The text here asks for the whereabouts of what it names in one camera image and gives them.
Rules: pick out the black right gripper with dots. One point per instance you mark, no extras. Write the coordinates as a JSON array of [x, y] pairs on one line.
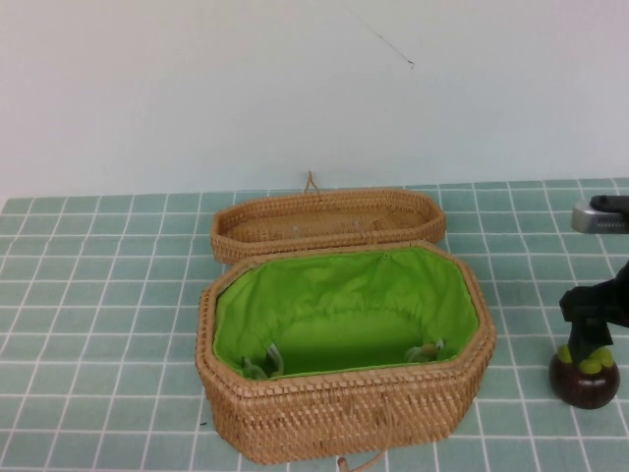
[[607, 300]]

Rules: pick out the dark purple mangosteen fruit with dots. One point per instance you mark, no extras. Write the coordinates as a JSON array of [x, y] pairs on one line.
[[582, 388]]

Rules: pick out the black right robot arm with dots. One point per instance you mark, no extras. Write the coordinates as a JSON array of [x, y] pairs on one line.
[[611, 200]]

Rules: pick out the woven rattan basket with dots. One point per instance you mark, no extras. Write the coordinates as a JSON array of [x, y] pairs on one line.
[[344, 418]]

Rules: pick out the woven rattan basket lid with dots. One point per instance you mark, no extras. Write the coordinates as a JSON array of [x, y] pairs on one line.
[[255, 236]]

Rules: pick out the bright green fabric liner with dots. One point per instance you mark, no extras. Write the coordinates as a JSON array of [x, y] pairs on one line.
[[314, 285]]

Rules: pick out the green checkered tablecloth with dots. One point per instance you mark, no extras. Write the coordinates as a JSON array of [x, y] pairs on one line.
[[98, 305]]

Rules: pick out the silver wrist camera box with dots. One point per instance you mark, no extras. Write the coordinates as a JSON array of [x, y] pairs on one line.
[[594, 221]]

